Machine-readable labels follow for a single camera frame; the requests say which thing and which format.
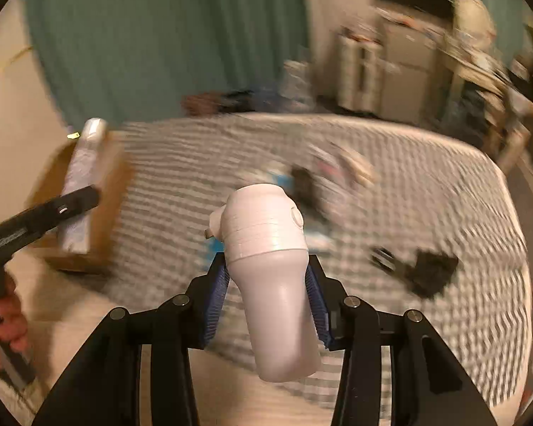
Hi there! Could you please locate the grey mini fridge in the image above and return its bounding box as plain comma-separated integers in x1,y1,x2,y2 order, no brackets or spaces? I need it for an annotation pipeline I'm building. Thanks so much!
379,22,438,125

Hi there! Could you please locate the white round fan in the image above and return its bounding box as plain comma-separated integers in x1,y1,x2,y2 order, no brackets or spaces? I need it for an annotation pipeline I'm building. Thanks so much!
454,0,497,51

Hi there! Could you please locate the black cloth item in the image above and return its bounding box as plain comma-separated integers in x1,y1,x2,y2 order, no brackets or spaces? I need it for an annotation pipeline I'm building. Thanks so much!
371,248,459,299

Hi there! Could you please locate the green curtain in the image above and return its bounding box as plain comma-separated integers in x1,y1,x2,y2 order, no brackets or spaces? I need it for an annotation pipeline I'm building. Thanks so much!
24,0,308,129

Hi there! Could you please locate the brown cardboard box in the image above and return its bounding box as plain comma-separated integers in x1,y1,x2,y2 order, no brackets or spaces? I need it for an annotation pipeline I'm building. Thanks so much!
27,132,134,274

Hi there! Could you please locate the white drawer cabinet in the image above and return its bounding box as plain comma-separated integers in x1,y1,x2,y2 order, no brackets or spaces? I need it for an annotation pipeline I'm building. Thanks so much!
337,35,382,114

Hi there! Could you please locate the person left hand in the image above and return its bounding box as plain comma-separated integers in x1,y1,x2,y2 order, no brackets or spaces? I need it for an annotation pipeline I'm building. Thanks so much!
0,272,29,371

